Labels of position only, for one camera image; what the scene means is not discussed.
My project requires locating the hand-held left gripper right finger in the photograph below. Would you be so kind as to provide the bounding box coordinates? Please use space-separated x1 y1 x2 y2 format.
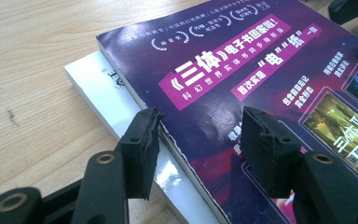
241 106 303 200

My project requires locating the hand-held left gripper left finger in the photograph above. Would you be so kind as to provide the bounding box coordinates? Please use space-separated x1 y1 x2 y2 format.
119 106 166 200

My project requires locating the white book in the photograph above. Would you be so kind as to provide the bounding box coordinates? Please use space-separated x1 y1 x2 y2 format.
64 50 222 224

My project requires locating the purple cover magazine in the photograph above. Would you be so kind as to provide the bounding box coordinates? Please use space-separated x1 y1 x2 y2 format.
95 0 358 224

